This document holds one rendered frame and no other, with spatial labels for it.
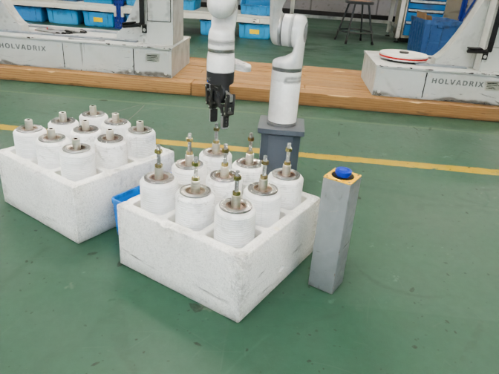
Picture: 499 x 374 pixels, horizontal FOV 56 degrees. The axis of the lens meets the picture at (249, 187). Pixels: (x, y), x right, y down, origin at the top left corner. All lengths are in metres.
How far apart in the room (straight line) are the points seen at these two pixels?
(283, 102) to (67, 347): 0.89
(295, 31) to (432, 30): 4.08
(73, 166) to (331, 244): 0.73
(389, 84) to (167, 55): 1.37
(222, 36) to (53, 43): 2.14
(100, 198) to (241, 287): 0.55
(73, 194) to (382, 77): 2.13
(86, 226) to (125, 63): 1.85
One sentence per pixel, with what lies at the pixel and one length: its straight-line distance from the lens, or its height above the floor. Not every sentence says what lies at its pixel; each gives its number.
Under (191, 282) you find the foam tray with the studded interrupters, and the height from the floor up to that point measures 0.05.
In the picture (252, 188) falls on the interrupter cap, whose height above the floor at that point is 0.25.
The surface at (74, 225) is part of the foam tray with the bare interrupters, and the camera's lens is 1.41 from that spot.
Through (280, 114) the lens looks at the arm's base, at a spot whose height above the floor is 0.34.
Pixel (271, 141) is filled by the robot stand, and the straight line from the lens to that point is 1.47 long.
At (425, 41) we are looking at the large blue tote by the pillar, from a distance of 5.43.
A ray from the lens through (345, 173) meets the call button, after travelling 1.11.
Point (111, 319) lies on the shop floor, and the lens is 1.16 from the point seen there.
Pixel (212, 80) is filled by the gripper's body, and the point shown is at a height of 0.47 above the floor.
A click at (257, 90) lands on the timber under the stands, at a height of 0.07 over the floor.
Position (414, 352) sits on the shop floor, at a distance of 1.16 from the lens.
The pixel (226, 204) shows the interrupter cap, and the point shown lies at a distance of 1.07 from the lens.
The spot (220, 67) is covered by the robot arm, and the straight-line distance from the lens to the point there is 1.26.
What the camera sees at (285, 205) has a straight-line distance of 1.24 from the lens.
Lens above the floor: 0.75
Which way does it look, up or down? 25 degrees down
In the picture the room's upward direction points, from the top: 4 degrees clockwise
